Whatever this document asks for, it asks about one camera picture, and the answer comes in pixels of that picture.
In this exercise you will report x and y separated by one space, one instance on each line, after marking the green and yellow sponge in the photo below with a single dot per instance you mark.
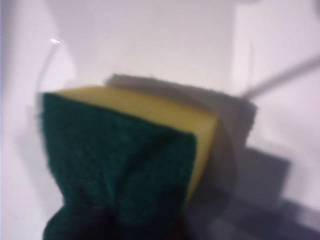
120 155

